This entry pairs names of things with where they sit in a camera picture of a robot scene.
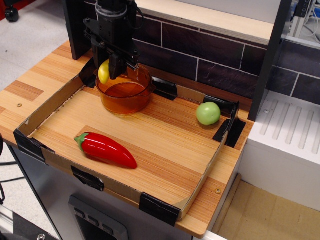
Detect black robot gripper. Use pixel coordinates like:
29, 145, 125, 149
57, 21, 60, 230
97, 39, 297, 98
83, 0, 140, 80

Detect yellow plastic banana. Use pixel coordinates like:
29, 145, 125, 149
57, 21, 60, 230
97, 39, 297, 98
98, 59, 110, 84

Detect orange transparent plastic pot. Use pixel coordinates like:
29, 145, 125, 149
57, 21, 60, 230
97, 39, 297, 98
95, 65, 156, 115

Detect cardboard fence with black tape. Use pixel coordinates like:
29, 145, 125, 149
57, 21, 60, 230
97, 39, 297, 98
14, 60, 250, 228

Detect red plastic chili pepper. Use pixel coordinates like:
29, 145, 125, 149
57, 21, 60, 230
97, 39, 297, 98
74, 132, 138, 169

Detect black caster wheel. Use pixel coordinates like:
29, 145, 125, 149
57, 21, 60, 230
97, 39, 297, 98
4, 6, 19, 23

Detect green plastic apple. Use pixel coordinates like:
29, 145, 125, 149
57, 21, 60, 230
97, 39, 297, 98
196, 102, 221, 126

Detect grey oven control panel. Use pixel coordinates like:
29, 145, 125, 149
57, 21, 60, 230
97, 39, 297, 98
68, 196, 129, 240

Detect brass screw right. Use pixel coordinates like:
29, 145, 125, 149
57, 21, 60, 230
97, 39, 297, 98
215, 188, 222, 195

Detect white dish drainer sink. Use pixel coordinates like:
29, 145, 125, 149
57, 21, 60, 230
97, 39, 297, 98
238, 91, 320, 211

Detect dark grey left post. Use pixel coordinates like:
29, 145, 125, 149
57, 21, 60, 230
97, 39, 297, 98
62, 0, 97, 60

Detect dark grey post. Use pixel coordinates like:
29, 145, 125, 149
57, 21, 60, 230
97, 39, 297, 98
248, 0, 292, 122
62, 0, 97, 60

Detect black floor cable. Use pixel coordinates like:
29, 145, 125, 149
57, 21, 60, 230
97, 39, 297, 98
0, 161, 26, 206

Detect dark grey right post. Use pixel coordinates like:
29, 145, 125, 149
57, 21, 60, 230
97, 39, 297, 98
248, 0, 292, 122

